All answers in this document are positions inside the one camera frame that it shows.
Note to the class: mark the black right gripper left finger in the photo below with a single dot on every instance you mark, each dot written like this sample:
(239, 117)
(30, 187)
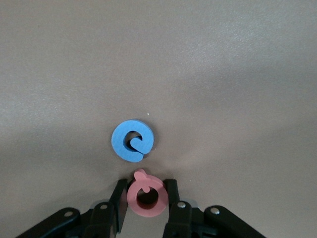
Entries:
(104, 220)

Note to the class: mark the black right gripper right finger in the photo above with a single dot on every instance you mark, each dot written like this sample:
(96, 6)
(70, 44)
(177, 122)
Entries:
(183, 220)

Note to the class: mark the red foam letter Q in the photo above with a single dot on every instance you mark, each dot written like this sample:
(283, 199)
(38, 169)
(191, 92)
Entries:
(133, 198)

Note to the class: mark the blue foam letter G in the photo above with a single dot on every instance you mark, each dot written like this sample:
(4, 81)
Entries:
(119, 143)

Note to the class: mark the brown table mat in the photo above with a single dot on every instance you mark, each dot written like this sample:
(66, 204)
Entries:
(223, 74)

